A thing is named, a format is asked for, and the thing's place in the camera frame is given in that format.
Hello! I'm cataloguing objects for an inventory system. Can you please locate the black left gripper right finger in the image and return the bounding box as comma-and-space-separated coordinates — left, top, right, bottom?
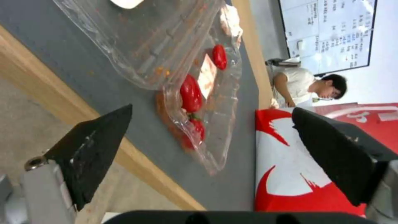
291, 107, 398, 224

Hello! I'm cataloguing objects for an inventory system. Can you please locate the small red strawberry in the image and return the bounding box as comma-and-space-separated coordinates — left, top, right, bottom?
211, 44, 229, 71

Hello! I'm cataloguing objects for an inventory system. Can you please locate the clear plastic clamshell container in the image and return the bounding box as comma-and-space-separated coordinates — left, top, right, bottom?
52, 0, 244, 176

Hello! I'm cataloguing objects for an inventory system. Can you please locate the person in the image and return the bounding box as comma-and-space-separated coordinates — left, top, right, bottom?
269, 68, 348, 110

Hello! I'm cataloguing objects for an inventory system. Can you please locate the crumpled white tissue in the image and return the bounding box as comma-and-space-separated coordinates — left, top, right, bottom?
219, 4, 244, 44

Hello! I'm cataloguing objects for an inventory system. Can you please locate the red and white takeout bag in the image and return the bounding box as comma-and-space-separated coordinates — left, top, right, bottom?
254, 102, 398, 219

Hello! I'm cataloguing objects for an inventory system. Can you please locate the wall display screen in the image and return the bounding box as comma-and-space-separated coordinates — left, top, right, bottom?
277, 0, 379, 76

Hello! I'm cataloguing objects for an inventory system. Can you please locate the red strawberry with green stem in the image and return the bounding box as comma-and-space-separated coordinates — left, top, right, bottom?
181, 114, 206, 150

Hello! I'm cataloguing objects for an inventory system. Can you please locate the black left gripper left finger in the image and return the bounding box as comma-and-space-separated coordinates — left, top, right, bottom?
20, 104, 134, 224

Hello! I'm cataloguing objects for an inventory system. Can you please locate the large red strawberry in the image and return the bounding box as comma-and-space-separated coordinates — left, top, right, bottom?
179, 74, 205, 114

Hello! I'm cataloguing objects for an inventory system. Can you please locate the white rounded object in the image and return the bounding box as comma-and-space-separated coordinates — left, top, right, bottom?
109, 0, 146, 10

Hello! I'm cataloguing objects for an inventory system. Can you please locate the white label card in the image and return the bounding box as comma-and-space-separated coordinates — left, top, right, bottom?
197, 54, 218, 96

